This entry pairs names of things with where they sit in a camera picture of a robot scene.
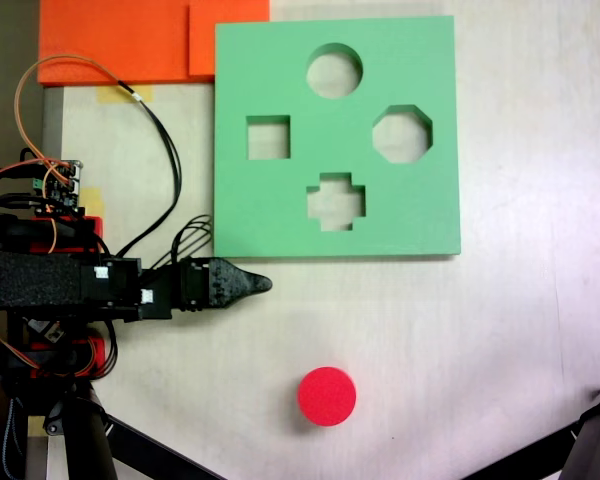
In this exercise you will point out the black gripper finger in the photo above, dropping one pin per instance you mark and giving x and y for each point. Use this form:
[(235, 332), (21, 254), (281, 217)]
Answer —
[(230, 282)]

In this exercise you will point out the red cylinder block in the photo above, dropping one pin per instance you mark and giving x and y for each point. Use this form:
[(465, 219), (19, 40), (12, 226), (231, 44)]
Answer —
[(326, 396)]

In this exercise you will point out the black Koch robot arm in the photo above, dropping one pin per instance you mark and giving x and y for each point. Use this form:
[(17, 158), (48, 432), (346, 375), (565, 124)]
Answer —
[(30, 280)]

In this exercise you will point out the green shape-hole board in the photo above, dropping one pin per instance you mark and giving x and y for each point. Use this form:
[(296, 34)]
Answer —
[(260, 225)]

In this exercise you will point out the large orange foam block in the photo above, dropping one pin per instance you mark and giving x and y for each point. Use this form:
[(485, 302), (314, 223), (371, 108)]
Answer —
[(110, 40)]

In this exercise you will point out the red table clamp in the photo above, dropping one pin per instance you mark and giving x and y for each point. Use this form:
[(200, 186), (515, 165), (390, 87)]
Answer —
[(96, 227), (97, 350)]

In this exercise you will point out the small yellow tape piece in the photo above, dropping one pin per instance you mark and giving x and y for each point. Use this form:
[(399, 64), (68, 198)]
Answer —
[(36, 425), (94, 202)]

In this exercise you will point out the black power circuit board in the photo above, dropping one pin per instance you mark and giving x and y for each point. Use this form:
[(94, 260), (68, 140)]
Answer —
[(55, 334)]

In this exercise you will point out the circuit board with green terminal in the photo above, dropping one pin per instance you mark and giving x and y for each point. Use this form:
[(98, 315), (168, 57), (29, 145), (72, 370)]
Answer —
[(60, 190)]

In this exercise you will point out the black tripod leg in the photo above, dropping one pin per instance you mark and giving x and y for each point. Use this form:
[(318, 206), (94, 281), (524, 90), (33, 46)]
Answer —
[(597, 440), (87, 440)]

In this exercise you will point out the wide yellow tape strip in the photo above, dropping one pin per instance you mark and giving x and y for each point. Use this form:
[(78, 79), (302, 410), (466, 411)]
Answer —
[(125, 94)]

